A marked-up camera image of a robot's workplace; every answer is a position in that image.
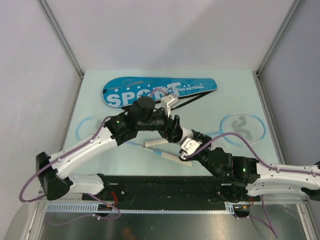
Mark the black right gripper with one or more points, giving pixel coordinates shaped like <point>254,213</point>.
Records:
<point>205,139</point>

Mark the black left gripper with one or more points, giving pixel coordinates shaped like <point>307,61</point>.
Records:
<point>172,132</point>

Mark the blue racket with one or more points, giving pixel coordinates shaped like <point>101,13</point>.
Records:
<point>247,125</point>
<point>90,125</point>

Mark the blue sport racket bag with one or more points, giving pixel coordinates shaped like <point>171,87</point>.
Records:
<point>123,91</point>

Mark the white cardboard shuttlecock tube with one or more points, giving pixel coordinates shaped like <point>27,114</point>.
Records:
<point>186,133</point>

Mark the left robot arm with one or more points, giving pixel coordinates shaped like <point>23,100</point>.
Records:
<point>55,172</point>

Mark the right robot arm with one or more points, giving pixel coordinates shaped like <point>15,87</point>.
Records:
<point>237,178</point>

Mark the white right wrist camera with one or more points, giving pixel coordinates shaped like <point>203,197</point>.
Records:
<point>188,146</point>

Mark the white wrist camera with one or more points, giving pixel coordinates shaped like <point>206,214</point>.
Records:
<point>167,102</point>
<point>188,146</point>

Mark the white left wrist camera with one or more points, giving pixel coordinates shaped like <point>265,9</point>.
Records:
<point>167,102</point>

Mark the white slotted cable duct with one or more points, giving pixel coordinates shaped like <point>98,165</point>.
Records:
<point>99,208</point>

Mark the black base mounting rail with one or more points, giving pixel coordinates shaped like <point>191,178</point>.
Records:
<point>173,191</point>

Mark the aluminium frame post left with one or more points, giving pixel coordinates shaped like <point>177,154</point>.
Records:
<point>56,28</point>

